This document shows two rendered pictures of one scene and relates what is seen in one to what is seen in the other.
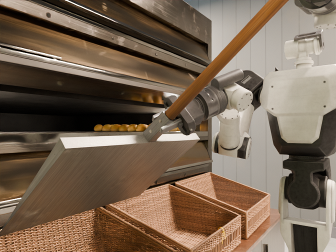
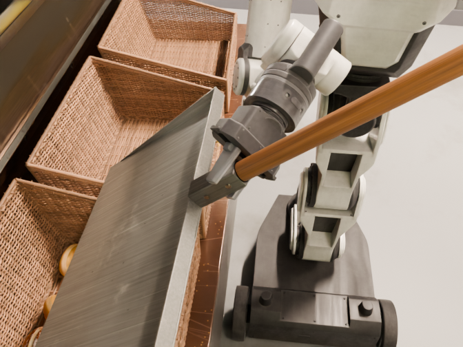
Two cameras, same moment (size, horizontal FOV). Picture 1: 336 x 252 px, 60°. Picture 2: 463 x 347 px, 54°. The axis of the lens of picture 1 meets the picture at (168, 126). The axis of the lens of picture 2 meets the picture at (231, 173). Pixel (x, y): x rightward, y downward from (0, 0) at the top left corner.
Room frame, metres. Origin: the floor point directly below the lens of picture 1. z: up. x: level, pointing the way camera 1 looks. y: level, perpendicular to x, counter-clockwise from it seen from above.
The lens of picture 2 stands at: (0.37, 0.22, 1.69)
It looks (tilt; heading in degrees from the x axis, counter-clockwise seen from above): 45 degrees down; 332
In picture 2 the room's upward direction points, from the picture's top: straight up
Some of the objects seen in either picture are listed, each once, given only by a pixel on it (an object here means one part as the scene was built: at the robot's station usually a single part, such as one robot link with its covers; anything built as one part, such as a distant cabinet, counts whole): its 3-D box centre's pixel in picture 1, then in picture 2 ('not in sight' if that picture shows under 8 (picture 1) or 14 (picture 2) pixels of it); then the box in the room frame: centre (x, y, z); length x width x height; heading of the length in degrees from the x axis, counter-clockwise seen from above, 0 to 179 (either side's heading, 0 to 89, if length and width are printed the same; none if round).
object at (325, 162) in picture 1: (309, 178); (353, 80); (1.11, -0.54, 1.01); 0.28 x 0.13 x 0.18; 145
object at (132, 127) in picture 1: (140, 127); not in sight; (2.34, 0.22, 1.21); 0.61 x 0.48 x 0.06; 56
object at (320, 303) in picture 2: not in sight; (313, 251); (1.13, -0.55, 0.19); 0.64 x 0.52 x 0.33; 145
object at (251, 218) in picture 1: (224, 199); (176, 44); (1.98, -0.39, 0.72); 0.56 x 0.49 x 0.28; 148
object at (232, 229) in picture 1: (177, 223); (142, 140); (1.48, -0.05, 0.72); 0.56 x 0.49 x 0.28; 147
